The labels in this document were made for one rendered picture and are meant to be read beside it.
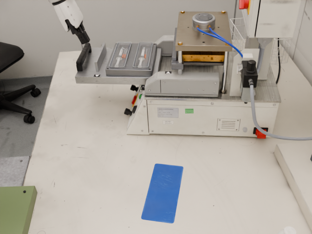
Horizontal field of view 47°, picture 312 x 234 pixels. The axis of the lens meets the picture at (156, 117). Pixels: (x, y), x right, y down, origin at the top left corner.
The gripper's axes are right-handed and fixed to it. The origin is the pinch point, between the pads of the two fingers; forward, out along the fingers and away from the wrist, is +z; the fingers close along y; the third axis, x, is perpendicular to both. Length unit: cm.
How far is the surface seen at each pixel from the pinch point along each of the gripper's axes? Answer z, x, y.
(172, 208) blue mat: 41, 21, 50
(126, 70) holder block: 12.8, 13.1, 10.3
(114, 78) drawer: 13.6, 7.9, 11.2
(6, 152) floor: 73, -113, -47
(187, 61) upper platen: 15.8, 34.5, 10.9
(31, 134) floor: 76, -103, -65
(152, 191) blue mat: 39, 15, 43
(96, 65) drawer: 8.6, 2.7, 7.6
